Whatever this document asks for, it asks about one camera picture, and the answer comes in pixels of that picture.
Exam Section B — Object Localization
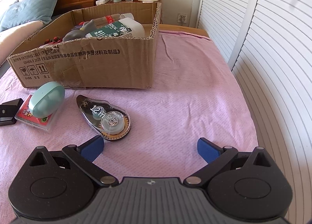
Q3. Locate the pink table cloth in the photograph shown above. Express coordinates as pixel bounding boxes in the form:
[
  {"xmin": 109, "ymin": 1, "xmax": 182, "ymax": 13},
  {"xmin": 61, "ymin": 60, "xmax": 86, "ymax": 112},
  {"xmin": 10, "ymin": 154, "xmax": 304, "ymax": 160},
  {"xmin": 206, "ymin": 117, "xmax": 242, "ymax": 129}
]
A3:
[{"xmin": 1, "ymin": 32, "xmax": 258, "ymax": 223}]

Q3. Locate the correction tape dispenser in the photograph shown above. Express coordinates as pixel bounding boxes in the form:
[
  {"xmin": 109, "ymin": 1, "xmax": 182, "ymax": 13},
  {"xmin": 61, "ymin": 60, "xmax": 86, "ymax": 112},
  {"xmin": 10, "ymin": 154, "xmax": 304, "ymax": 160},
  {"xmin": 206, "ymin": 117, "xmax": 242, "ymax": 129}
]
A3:
[{"xmin": 76, "ymin": 94, "xmax": 131, "ymax": 141}]

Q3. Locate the grey shark toy figure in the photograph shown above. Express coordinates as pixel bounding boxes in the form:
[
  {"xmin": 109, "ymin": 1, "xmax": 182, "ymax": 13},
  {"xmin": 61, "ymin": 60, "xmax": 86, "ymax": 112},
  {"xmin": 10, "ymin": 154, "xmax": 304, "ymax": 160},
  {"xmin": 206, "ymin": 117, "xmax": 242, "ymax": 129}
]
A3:
[{"xmin": 63, "ymin": 20, "xmax": 97, "ymax": 42}]

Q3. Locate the cardboard box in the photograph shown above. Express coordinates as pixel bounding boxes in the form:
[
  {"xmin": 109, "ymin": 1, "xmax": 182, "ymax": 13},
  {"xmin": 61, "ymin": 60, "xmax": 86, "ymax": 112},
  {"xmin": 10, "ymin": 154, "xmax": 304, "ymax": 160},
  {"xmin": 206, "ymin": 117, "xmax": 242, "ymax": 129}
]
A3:
[{"xmin": 7, "ymin": 3, "xmax": 161, "ymax": 89}]

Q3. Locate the red playing card box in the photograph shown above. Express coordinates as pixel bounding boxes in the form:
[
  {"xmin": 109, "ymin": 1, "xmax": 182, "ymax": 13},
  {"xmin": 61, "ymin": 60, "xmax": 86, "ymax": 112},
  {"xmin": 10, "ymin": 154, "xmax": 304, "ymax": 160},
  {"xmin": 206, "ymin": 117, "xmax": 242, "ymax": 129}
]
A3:
[{"xmin": 14, "ymin": 94, "xmax": 59, "ymax": 132}]

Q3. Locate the wall power outlet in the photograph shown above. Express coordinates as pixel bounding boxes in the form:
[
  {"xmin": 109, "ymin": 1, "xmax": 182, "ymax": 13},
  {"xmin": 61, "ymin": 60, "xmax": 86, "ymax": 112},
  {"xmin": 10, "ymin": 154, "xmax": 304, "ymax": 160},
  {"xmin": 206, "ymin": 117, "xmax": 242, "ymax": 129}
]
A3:
[{"xmin": 177, "ymin": 13, "xmax": 187, "ymax": 24}]

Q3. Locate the wooden nightstand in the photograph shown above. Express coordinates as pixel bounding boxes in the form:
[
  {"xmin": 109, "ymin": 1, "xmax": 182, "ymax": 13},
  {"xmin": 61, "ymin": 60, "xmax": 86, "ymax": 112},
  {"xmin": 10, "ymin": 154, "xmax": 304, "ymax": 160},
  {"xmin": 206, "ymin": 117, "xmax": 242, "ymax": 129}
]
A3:
[{"xmin": 106, "ymin": 0, "xmax": 162, "ymax": 4}]

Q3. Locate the light blue egg case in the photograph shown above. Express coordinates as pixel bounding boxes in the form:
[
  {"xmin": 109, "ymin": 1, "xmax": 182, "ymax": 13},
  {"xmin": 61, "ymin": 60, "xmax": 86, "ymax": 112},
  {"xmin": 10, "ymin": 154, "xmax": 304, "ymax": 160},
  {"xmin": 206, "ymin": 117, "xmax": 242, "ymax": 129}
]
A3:
[{"xmin": 28, "ymin": 81, "xmax": 65, "ymax": 118}]

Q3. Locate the fish oil capsule bottle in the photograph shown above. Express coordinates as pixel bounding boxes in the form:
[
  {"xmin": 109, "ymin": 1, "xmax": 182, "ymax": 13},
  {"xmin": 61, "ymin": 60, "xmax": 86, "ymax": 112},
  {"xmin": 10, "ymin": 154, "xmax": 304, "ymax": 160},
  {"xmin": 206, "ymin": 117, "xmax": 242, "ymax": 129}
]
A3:
[{"xmin": 94, "ymin": 13, "xmax": 134, "ymax": 28}]

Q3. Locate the white louvered closet door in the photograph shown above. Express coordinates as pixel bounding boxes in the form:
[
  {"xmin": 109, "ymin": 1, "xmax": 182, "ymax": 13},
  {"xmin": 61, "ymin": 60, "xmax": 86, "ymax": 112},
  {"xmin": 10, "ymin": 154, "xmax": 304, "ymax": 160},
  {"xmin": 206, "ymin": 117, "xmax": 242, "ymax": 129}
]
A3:
[{"xmin": 196, "ymin": 0, "xmax": 311, "ymax": 223}]

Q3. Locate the red toy train block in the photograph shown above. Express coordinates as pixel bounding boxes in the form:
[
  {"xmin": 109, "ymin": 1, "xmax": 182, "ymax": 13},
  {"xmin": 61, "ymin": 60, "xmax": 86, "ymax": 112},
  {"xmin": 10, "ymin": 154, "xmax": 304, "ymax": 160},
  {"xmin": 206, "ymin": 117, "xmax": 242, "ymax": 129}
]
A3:
[{"xmin": 44, "ymin": 36, "xmax": 63, "ymax": 45}]

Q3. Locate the blue pillow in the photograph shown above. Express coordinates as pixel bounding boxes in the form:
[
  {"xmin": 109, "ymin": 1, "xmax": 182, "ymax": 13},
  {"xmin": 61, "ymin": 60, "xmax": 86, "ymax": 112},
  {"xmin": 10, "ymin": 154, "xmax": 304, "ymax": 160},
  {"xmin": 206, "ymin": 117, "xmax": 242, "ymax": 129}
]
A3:
[{"xmin": 1, "ymin": 0, "xmax": 58, "ymax": 31}]

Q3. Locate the white medical swab container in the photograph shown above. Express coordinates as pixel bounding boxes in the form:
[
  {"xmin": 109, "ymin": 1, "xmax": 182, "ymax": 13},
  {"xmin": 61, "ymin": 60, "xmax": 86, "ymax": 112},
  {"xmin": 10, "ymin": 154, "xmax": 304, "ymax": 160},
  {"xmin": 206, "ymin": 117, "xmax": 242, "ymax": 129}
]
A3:
[{"xmin": 86, "ymin": 17, "xmax": 145, "ymax": 38}]

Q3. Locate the black flat case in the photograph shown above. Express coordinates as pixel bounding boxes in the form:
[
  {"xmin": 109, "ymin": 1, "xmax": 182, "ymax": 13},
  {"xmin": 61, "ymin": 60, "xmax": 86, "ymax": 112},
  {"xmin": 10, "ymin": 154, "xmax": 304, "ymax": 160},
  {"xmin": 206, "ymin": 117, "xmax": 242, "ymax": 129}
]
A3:
[{"xmin": 0, "ymin": 98, "xmax": 23, "ymax": 126}]

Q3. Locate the pink quilt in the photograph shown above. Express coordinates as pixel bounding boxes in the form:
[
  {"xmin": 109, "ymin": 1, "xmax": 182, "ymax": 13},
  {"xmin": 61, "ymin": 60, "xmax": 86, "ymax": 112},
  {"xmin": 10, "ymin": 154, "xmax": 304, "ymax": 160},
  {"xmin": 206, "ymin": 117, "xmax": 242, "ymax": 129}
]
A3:
[{"xmin": 0, "ymin": 20, "xmax": 45, "ymax": 65}]

